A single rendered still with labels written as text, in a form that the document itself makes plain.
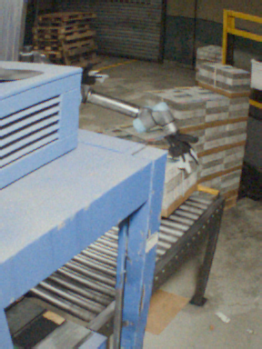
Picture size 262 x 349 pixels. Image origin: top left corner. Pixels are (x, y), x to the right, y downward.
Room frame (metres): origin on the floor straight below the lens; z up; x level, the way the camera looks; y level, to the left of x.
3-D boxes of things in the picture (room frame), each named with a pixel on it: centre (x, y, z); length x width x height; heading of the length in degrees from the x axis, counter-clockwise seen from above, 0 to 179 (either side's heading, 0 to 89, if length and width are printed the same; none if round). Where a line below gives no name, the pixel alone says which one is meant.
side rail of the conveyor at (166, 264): (1.77, -0.21, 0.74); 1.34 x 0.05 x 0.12; 152
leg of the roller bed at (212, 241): (2.33, -0.51, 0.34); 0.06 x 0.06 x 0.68; 62
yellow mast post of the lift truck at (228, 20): (4.36, -0.87, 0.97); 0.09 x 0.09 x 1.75; 40
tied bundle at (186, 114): (3.44, -0.30, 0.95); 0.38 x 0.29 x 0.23; 41
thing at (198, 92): (3.64, -0.52, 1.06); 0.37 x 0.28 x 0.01; 39
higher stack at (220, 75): (3.83, -0.75, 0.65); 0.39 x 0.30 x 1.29; 40
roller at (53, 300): (1.37, 0.29, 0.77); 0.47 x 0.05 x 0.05; 62
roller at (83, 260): (1.65, 0.14, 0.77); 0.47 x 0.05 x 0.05; 62
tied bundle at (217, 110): (3.63, -0.53, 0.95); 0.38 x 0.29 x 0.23; 39
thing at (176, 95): (3.44, -0.30, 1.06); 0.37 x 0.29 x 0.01; 41
